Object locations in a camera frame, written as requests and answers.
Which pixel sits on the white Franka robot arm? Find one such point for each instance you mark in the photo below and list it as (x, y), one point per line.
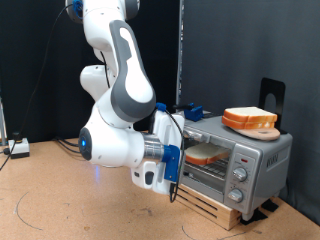
(100, 150)

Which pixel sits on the silver oven knob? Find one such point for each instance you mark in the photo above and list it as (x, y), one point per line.
(240, 174)
(235, 195)

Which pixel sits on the metal spatula with blue grip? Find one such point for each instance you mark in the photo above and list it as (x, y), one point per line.
(193, 113)

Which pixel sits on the black backdrop curtain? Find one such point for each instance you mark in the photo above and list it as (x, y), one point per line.
(50, 110)

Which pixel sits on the round wooden serving board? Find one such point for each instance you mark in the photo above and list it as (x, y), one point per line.
(263, 135)

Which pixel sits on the silver toaster oven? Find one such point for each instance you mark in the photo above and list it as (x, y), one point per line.
(263, 160)

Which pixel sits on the black foam pad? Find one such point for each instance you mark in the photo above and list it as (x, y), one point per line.
(253, 216)
(270, 205)

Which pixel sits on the black metal bookend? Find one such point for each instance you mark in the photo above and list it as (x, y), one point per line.
(280, 90)

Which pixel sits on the slatted wooden block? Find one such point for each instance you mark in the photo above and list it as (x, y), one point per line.
(213, 208)

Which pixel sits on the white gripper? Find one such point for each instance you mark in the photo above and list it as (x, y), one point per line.
(170, 130)

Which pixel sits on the emergency stop button box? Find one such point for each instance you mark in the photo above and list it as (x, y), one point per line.
(19, 146)

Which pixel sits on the vertical metal pole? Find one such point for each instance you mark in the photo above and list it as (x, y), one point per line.
(180, 50)

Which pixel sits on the metal frame bar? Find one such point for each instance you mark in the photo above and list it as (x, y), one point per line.
(2, 123)

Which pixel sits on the grey backdrop curtain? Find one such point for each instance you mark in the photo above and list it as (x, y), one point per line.
(240, 50)

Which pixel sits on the toy bread slice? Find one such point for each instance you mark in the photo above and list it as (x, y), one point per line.
(206, 152)
(240, 125)
(250, 113)

